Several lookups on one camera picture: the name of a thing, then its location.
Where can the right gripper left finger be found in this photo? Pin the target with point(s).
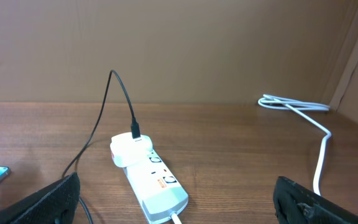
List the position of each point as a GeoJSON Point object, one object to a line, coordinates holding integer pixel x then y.
{"type": "Point", "coordinates": [56, 203]}

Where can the white power strip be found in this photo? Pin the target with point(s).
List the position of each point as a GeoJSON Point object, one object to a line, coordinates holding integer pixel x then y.
{"type": "Point", "coordinates": [160, 195]}

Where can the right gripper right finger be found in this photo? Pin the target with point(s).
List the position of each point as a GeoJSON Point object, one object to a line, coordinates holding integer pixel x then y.
{"type": "Point", "coordinates": [295, 204]}

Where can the white USB charger plug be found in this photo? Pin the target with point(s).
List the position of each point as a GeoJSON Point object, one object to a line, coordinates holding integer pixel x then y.
{"type": "Point", "coordinates": [126, 150]}

